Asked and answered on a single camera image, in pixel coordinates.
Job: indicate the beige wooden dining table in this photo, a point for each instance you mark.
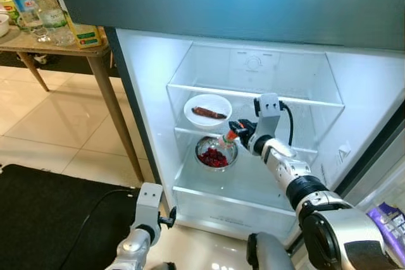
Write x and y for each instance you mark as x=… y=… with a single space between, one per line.
x=117 y=112

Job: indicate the small orange capped bottle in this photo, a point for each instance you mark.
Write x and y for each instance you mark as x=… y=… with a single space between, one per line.
x=228 y=138

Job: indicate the grey robot right leg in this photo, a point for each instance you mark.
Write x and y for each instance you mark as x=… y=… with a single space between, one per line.
x=269 y=254

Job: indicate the silver two-door fridge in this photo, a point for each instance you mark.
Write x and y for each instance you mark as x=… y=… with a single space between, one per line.
x=373 y=86

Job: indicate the purple chocolate pack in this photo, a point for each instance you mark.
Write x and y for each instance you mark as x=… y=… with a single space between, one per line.
x=389 y=232

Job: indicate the clear water bottle blue label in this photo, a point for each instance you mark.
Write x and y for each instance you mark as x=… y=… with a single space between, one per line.
x=28 y=7

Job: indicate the small white plate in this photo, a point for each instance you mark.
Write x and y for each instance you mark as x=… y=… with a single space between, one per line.
x=209 y=101

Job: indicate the brown sausage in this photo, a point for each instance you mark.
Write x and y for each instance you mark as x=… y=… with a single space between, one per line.
x=209 y=114

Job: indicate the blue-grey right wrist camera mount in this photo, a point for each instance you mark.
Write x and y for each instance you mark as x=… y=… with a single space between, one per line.
x=269 y=112

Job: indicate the clear glass fridge shelf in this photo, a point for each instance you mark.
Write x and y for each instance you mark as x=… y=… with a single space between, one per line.
x=304 y=150

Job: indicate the silver fridge main door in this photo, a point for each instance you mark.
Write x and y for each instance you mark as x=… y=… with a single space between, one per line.
x=389 y=181

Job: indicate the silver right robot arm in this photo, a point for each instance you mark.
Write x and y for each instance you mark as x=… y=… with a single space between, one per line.
x=342 y=238

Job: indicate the black floor mat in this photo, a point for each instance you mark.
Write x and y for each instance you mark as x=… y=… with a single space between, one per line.
x=50 y=219

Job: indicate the clear plastic water bottle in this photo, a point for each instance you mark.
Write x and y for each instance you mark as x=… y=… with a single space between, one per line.
x=54 y=11

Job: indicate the clear fridge crisper drawer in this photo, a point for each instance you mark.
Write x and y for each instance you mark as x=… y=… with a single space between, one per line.
x=221 y=207

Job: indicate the steel bowl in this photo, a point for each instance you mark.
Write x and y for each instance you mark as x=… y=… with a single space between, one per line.
x=200 y=147

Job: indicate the red berries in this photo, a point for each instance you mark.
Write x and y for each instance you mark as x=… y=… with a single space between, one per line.
x=214 y=158

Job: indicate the yellow and green carton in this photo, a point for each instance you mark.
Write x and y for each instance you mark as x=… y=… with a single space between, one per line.
x=87 y=35

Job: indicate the white bowl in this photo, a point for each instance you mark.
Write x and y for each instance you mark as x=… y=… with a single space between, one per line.
x=3 y=24

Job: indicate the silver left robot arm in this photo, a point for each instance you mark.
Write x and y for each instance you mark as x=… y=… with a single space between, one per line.
x=130 y=251

